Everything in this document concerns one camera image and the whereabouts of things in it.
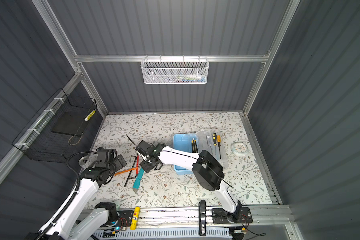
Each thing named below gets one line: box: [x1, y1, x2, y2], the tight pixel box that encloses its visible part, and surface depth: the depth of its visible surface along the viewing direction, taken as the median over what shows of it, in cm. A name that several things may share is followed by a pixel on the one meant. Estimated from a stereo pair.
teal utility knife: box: [132, 167, 144, 195], surface depth 87 cm
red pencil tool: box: [136, 154, 140, 174], surface depth 95 cm
